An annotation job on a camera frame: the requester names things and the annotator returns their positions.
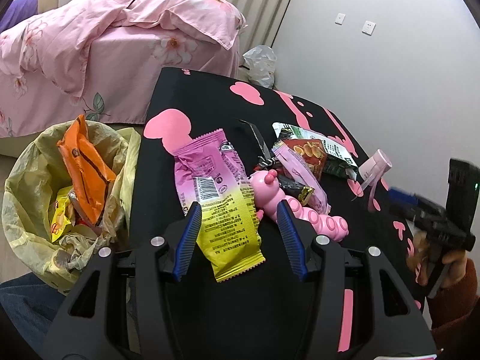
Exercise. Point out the orange snack bag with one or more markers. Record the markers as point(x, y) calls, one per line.
point(91, 177)

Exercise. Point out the black pink table cloth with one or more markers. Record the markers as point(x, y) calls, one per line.
point(266, 312)

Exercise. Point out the purple pillow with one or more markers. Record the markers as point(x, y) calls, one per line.
point(18, 11)

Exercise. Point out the pink floral bed sheet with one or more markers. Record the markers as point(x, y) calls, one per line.
point(124, 65)

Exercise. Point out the pink caterpillar toy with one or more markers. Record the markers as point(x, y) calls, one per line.
point(268, 193)

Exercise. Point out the white wall switch left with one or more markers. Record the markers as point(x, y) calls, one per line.
point(340, 18)

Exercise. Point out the light pink sachet wrapper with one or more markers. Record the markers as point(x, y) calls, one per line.
point(299, 171)

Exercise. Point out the beige bed frame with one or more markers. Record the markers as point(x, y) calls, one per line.
point(46, 5)

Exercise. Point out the pink floral duvet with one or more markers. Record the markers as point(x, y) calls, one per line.
point(57, 43)

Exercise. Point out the black yellow small packet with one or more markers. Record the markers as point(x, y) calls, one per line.
point(295, 189)

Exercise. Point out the white wall switch right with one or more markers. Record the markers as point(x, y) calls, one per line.
point(368, 28)

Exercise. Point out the blue jeans leg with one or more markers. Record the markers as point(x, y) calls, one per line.
point(28, 308)

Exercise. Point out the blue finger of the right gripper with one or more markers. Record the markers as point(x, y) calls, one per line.
point(400, 196)

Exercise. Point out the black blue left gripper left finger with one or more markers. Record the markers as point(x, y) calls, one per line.
point(91, 323)

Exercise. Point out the green white carton wrapper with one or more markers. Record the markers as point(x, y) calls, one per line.
point(339, 162)

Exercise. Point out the clear plastic bag on floor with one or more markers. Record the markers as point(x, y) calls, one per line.
point(260, 62)

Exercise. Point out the pink small bottle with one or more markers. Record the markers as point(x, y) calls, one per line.
point(372, 173)

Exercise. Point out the red snack packet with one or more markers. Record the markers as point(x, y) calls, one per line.
point(312, 152)

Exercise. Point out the white wall switch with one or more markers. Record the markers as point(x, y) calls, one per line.
point(368, 28)
point(340, 18)

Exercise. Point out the yellow snack packet in bin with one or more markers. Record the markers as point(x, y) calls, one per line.
point(64, 215)

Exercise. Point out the black silver wrapper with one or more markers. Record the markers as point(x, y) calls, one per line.
point(266, 160)

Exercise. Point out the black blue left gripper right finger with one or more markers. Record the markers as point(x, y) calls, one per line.
point(290, 239)

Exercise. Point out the pink yellow snack wrapper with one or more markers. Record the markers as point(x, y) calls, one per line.
point(209, 171)

